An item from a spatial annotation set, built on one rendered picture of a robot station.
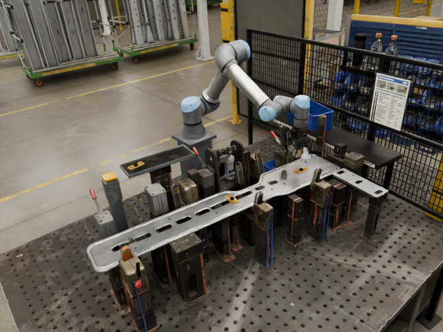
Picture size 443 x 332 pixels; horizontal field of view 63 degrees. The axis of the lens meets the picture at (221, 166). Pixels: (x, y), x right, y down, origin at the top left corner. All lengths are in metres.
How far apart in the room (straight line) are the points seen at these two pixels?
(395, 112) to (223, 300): 1.38
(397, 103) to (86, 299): 1.90
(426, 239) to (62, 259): 1.94
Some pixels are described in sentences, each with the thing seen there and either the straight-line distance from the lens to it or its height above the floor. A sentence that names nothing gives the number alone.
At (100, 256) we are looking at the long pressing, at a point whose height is 1.00.
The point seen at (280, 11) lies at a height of 1.52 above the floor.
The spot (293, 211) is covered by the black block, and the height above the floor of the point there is 0.92.
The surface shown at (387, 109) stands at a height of 1.25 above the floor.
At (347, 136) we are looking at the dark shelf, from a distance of 2.45.
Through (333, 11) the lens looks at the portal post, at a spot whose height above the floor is 1.25.
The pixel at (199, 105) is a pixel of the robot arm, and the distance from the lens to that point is 2.18.
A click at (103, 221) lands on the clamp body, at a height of 1.06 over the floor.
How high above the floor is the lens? 2.05
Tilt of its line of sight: 30 degrees down
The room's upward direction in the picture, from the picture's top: 3 degrees counter-clockwise
